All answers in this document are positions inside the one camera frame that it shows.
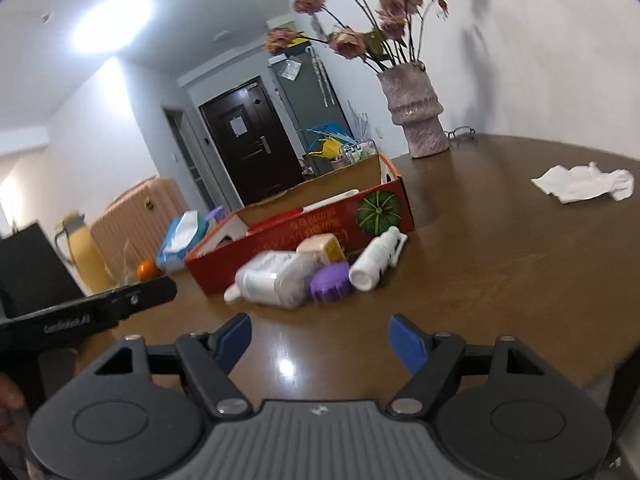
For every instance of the paper note on refrigerator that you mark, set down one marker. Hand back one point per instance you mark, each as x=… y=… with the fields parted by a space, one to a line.
x=291 y=68

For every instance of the yellow box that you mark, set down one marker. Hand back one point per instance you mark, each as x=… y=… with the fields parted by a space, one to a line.
x=298 y=40

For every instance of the yellow watering can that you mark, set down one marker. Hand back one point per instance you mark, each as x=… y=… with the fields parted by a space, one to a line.
x=330 y=149

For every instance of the white spray bottle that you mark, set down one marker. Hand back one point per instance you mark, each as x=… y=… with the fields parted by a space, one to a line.
x=377 y=257

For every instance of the crumpled white tissue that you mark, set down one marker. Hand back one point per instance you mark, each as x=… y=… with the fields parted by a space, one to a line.
x=582 y=182

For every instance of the orange fruit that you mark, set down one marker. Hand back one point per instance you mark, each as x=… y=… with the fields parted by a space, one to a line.
x=147 y=270

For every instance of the red cardboard box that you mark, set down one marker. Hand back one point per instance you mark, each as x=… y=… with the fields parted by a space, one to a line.
x=300 y=232

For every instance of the black paper bag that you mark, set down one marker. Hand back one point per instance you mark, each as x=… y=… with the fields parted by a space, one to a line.
x=35 y=270

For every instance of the round ceiling lamp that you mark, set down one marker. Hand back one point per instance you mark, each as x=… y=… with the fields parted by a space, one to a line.
x=112 y=22

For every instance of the black eyeglasses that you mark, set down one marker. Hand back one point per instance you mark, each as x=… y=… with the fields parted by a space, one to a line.
x=460 y=133

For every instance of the yellow thermos bottle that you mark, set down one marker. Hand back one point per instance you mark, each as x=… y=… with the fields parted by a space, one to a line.
x=82 y=255

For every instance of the folded umbrella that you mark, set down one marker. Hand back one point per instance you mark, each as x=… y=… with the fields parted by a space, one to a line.
x=320 y=77

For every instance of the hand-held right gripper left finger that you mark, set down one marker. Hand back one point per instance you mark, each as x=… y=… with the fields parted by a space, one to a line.
x=232 y=342

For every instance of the red and white lint brush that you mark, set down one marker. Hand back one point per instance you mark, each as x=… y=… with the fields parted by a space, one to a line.
x=332 y=199

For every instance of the grey interior door frame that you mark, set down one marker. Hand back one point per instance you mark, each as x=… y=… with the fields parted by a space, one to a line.
x=187 y=160

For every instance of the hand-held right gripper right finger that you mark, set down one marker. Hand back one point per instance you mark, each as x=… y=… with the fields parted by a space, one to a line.
x=407 y=342

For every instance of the dried pink roses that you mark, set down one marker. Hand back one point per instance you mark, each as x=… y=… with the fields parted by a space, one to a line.
x=350 y=42

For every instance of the small beige box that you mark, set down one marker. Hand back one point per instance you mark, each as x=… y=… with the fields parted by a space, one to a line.
x=322 y=247

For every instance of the small ceiling lamp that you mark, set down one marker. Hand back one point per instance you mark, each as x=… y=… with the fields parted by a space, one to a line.
x=220 y=36

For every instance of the person's left hand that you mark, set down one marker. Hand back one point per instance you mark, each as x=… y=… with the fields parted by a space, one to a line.
x=10 y=395

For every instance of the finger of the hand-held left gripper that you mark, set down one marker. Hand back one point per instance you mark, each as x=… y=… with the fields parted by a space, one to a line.
x=145 y=297

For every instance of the grey refrigerator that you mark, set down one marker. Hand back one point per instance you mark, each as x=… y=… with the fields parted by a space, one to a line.
x=310 y=100

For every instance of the tray of small bottles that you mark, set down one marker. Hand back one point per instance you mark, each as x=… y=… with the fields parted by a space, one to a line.
x=357 y=151

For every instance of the white plastic bottle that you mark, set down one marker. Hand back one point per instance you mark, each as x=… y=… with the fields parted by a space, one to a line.
x=272 y=277

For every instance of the pink suitcase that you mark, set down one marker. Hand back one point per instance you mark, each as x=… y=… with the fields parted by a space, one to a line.
x=135 y=215

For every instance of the pink ceramic vase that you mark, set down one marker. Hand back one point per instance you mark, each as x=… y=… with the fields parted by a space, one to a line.
x=415 y=110

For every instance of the blue tissue pack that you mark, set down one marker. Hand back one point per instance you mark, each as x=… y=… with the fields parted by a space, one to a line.
x=182 y=237

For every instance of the small purple container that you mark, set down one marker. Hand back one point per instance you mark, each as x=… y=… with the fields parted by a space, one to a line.
x=218 y=215

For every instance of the dark brown entrance door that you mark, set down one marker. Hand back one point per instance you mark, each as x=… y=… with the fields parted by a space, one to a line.
x=247 y=145

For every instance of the purple round lid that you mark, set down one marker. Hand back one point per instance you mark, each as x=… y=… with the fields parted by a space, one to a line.
x=330 y=282

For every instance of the blue folding rack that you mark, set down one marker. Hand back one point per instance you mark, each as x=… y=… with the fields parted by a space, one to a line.
x=330 y=131

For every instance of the pale purple feather decoration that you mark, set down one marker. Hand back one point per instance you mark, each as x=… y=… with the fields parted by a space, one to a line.
x=360 y=122

